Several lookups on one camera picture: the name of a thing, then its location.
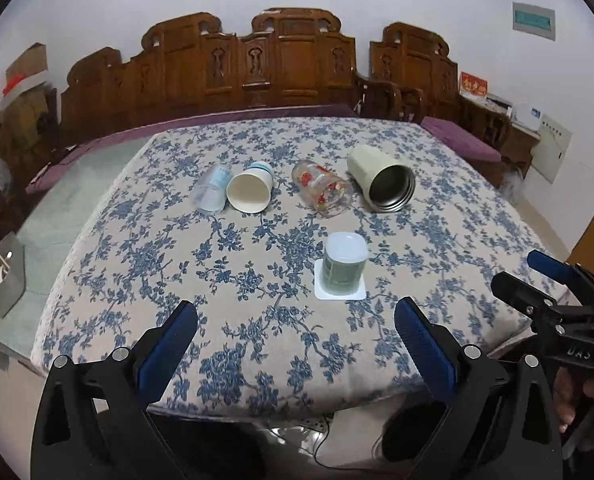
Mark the thin cable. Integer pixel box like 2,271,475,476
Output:
311,412,343,468

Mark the white paper cup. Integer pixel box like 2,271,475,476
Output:
226,161,275,212

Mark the purple armchair cushion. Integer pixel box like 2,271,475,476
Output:
420,116,503,163

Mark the green cup with white base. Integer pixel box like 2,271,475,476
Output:
323,231,368,296

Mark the white device box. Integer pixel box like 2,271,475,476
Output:
511,104,544,130

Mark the long purple bench cushion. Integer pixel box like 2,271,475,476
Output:
25,103,359,196

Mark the blue floral tablecloth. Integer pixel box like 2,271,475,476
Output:
31,116,565,418

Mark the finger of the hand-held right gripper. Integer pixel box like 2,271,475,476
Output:
490,271,560,318
526,250,594,288

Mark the person's right hand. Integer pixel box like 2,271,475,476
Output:
551,366,594,436

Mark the cardboard box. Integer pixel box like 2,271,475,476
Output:
1,42,50,97

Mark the cream steel tumbler cup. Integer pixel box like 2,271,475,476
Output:
346,144,416,214

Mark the red wall sign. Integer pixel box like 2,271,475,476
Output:
459,71,489,99

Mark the white square coaster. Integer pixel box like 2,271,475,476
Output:
313,259,367,301

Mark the clear plastic cup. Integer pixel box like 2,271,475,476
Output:
193,165,234,213

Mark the red printed glass cup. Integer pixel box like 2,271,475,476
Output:
291,159,354,218

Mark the carved wooden armchair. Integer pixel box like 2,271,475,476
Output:
353,21,505,188

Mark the carved wooden bench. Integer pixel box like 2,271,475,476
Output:
57,7,359,136

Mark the grey metal plate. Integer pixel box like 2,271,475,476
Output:
0,232,26,319

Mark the white wall distribution box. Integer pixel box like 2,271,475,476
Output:
531,114,574,184

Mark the wooden side table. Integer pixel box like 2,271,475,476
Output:
460,92,540,178

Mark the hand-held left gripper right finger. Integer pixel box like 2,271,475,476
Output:
393,296,564,480

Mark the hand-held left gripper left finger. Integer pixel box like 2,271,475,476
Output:
31,300,200,480

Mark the grey wall electrical panel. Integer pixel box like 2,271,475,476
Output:
511,2,557,42

